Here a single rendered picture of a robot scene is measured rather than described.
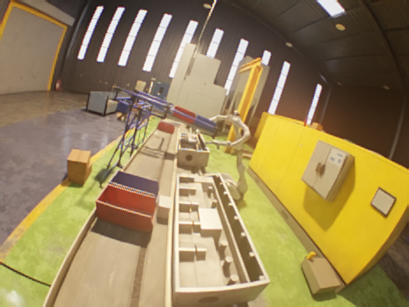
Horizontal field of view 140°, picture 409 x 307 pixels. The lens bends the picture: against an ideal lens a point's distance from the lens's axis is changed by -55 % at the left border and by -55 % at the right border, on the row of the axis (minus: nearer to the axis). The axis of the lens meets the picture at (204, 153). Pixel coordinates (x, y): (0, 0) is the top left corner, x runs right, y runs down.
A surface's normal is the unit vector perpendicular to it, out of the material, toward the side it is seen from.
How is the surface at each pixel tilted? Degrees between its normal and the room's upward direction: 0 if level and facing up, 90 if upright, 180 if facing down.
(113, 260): 0
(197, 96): 90
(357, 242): 90
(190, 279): 10
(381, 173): 90
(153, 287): 0
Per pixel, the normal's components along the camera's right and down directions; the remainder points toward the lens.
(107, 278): 0.32, -0.91
